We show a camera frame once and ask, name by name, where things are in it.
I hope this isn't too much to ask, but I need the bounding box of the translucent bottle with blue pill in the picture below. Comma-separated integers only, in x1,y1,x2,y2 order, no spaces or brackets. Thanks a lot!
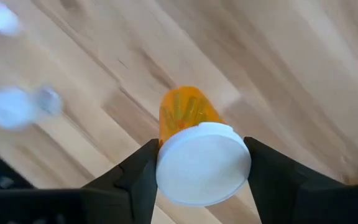
0,85,63,130

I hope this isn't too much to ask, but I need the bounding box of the large orange bottle white cap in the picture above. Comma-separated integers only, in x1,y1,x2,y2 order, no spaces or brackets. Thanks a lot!
155,86,252,207

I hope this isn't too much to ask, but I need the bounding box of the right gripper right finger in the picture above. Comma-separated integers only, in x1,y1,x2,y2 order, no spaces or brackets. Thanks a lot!
244,136,358,224

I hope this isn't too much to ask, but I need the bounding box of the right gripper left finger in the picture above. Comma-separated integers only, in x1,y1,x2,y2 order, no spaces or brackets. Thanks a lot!
0,138,160,224

